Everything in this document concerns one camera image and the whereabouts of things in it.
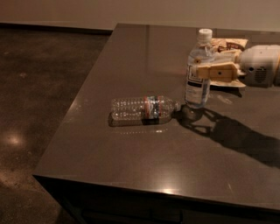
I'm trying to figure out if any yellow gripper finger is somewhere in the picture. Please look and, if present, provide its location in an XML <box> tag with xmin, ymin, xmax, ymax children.
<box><xmin>214</xmin><ymin>49</ymin><xmax>242</xmax><ymax>63</ymax></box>
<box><xmin>195</xmin><ymin>62</ymin><xmax>244</xmax><ymax>82</ymax></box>

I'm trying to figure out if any blue plastic water bottle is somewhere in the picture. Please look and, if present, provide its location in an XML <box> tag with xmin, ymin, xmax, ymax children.
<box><xmin>185</xmin><ymin>29</ymin><xmax>214</xmax><ymax>109</ymax></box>

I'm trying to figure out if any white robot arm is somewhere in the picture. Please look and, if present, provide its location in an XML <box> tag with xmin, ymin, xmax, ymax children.
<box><xmin>192</xmin><ymin>45</ymin><xmax>280</xmax><ymax>88</ymax></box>

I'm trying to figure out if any clear ribbed water bottle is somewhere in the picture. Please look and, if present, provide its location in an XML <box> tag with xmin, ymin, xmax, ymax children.
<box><xmin>111</xmin><ymin>95</ymin><xmax>181</xmax><ymax>121</ymax></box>

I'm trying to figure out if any chips bag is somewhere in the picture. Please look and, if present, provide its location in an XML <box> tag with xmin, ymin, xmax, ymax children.
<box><xmin>211</xmin><ymin>38</ymin><xmax>248</xmax><ymax>88</ymax></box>

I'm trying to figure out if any dark counter cabinet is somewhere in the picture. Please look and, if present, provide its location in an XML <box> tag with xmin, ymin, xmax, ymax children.
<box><xmin>34</xmin><ymin>174</ymin><xmax>280</xmax><ymax>224</ymax></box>

